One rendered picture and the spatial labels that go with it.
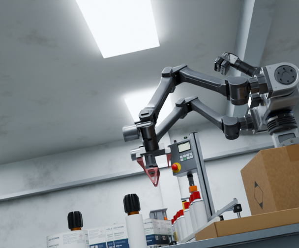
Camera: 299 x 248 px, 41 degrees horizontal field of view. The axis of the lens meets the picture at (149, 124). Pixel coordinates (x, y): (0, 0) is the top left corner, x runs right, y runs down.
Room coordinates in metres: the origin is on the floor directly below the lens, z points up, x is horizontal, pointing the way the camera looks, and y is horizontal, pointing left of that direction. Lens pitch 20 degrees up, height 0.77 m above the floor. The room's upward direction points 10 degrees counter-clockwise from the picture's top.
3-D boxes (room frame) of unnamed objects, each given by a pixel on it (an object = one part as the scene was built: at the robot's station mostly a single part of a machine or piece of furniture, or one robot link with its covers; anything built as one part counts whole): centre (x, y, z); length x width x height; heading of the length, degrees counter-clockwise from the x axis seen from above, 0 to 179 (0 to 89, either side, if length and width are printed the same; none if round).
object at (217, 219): (1.92, -0.10, 0.91); 1.07 x 0.01 x 0.02; 7
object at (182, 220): (2.32, -0.09, 0.98); 0.05 x 0.05 x 0.20
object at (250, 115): (2.10, -0.52, 1.45); 0.09 x 0.08 x 0.12; 176
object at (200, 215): (1.83, -0.15, 0.98); 0.05 x 0.05 x 0.20
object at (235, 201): (1.93, -0.18, 0.96); 1.07 x 0.01 x 0.01; 7
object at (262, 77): (1.60, -0.49, 1.45); 0.09 x 0.08 x 0.12; 176
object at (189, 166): (2.33, -0.17, 1.38); 0.17 x 0.10 x 0.19; 62
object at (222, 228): (1.22, -0.23, 0.85); 0.30 x 0.26 x 0.04; 7
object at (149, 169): (2.05, 0.03, 1.25); 0.07 x 0.07 x 0.09; 86
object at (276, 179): (1.57, -0.48, 0.99); 0.30 x 0.24 x 0.27; 6
